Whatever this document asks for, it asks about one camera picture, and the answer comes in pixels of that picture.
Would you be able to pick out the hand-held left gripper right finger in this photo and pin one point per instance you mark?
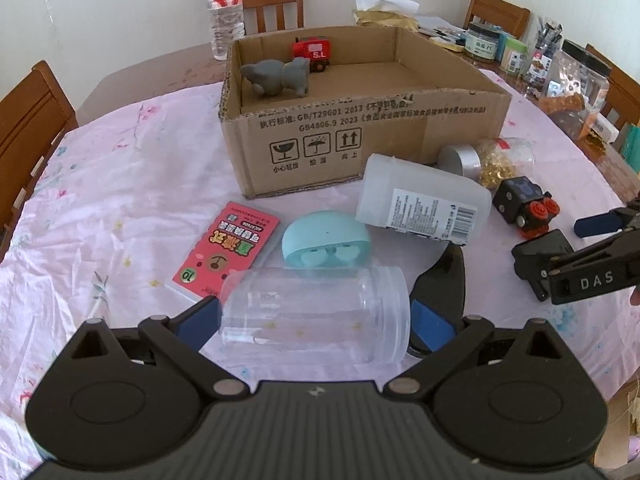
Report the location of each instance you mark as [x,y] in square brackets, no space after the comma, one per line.
[426,325]

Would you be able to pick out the teal box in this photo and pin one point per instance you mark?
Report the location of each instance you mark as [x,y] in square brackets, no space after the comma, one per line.
[632,147]

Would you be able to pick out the pink floral tablecloth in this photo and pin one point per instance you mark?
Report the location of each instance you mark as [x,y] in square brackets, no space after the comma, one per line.
[125,185]

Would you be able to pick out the gold capsule bottle silver cap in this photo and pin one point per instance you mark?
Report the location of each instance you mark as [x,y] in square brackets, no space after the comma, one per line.
[500,160]

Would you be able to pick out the black toy robot red wheels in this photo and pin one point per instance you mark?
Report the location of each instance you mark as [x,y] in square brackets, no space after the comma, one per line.
[515,197]

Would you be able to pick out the small white box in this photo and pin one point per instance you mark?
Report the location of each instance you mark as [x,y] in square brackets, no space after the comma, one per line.
[605,129]

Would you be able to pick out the glass jar dark lid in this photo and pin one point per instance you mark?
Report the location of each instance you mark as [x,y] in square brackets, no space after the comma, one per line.
[482,42]

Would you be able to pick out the green lid jar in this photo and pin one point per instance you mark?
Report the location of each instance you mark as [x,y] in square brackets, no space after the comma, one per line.
[512,57]

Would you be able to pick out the cardboard box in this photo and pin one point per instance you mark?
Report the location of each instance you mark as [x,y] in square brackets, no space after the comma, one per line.
[320,135]

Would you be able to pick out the pile of small papers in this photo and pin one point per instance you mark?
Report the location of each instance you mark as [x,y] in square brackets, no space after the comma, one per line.
[440,35]

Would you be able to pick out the clear water bottle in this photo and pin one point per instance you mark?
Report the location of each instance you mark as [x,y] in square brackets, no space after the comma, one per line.
[225,20]

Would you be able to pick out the clear plastic jar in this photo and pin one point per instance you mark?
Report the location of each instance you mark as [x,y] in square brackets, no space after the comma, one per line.
[310,310]

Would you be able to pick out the frosted white plastic container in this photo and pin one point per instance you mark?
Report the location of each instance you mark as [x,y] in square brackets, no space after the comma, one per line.
[415,190]

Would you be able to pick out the pink printed packet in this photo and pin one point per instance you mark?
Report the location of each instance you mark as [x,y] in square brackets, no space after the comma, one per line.
[225,245]

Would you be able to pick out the grey elephant toy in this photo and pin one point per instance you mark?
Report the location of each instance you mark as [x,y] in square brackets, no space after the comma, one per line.
[280,75]

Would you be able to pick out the black plastic case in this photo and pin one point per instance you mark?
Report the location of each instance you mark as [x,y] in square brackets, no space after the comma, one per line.
[537,255]

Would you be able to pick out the teal rounded toy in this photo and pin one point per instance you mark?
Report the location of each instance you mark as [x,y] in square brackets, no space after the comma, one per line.
[320,230]

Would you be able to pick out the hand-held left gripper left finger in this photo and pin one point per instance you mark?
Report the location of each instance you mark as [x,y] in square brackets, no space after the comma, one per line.
[200,319]

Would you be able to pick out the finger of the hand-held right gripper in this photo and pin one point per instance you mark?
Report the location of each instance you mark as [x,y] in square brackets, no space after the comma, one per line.
[595,252]
[595,226]

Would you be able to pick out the red toy train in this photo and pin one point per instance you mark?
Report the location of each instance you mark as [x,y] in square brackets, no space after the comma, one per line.
[312,50]

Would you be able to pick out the large clear jar black lid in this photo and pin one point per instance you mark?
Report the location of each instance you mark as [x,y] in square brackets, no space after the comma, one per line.
[575,85]

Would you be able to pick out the gold foil bag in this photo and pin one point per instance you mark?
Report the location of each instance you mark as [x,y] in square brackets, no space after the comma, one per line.
[385,19]

